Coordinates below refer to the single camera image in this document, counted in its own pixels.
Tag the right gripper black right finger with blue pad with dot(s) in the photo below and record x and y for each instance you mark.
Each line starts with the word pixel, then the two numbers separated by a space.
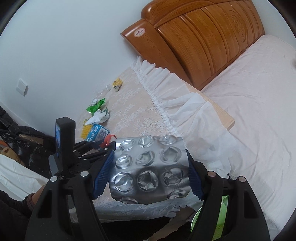
pixel 244 217

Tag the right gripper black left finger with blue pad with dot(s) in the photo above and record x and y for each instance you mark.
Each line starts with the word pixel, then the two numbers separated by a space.
pixel 65 209

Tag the yellow foam fruit net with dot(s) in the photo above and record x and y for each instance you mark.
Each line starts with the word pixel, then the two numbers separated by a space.
pixel 85 131

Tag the blue white snack wrapper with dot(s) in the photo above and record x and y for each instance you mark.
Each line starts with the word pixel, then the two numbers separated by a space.
pixel 97 133

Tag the red foil wrapper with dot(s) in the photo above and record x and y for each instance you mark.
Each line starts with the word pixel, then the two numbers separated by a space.
pixel 108 139

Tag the green snack wrapper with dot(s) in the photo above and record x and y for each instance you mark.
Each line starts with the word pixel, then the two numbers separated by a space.
pixel 93 108

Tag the silver foil blister pack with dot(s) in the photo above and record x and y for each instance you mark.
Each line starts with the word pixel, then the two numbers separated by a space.
pixel 149 169

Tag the person's left hand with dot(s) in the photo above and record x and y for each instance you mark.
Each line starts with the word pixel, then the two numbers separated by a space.
pixel 31 200

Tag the green plastic mesh waste basket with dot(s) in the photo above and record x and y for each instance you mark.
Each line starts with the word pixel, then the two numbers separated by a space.
pixel 221 218

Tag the clear crushed plastic bottle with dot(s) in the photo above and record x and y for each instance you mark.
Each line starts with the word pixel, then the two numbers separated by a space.
pixel 103 91

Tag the small yellow crumpled wrapper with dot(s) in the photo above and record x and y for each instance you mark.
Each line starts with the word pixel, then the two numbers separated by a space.
pixel 117 84

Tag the white lace ruffled table cover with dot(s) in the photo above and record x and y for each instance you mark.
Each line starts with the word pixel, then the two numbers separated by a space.
pixel 155 102

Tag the pink bed sheet mattress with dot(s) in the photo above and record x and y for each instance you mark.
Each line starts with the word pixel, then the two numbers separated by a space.
pixel 258 91

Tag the orange wooden headboard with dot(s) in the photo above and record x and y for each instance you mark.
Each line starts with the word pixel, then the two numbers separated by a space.
pixel 196 40

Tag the white wall switch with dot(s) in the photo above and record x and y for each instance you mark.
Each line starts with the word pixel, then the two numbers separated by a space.
pixel 22 87

